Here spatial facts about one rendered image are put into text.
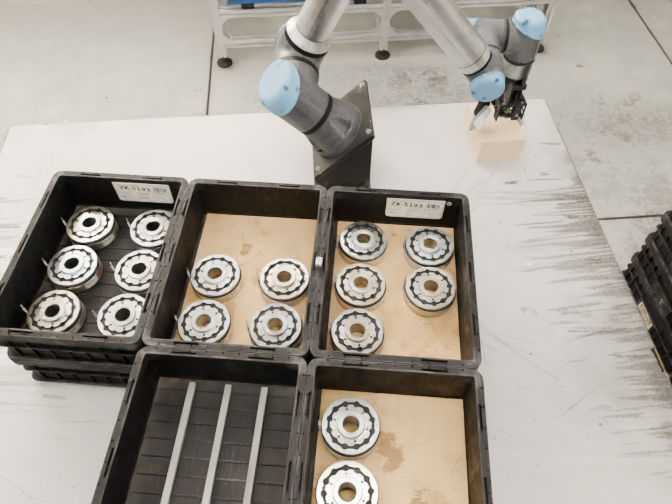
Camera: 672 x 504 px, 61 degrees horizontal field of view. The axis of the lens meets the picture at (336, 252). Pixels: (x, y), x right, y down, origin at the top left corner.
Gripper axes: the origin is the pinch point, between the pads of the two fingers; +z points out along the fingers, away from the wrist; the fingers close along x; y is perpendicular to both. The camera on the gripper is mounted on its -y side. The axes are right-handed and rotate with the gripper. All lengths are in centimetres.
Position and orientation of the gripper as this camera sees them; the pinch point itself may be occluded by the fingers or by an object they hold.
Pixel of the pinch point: (493, 127)
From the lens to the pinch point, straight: 167.2
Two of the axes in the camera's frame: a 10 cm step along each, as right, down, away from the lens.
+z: 0.0, 5.8, 8.2
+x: 9.9, -0.8, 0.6
